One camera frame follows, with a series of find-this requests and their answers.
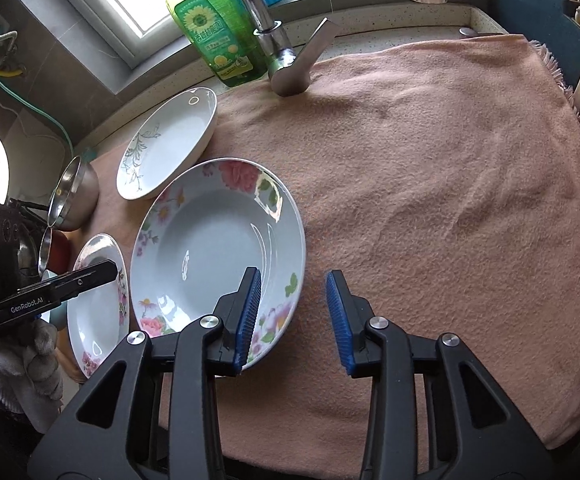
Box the window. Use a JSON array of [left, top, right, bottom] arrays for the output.
[[20, 0, 281, 68]]

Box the blue knife holder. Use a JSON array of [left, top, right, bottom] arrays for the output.
[[490, 0, 580, 96]]

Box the red steel-lined bowl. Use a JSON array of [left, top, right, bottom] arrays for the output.
[[37, 227, 73, 275]]

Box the oval plate green sprig print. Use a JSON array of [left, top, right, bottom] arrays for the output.
[[116, 87, 219, 201]]

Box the large pink floral plate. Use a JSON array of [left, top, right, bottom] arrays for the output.
[[130, 158, 307, 372]]

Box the chrome kitchen faucet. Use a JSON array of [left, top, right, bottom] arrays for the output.
[[218, 0, 345, 97]]

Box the green hose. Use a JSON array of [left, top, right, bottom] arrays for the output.
[[0, 50, 93, 158]]

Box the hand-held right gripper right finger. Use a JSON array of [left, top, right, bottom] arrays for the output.
[[325, 270, 558, 480]]

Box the stainless steel bowl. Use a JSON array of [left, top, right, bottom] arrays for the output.
[[46, 155, 101, 232]]

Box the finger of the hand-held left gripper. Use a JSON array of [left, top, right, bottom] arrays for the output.
[[40, 260, 119, 307]]

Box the pink towel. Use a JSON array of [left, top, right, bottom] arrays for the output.
[[65, 34, 580, 466]]

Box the person's left hand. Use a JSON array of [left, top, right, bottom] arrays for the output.
[[0, 316, 65, 417]]

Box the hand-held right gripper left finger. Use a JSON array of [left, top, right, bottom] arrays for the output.
[[26, 266, 263, 480]]

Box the green dish soap bottle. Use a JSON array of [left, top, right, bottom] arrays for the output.
[[165, 0, 271, 88]]

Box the small pink floral plate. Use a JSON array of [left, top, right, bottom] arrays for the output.
[[66, 233, 130, 380]]

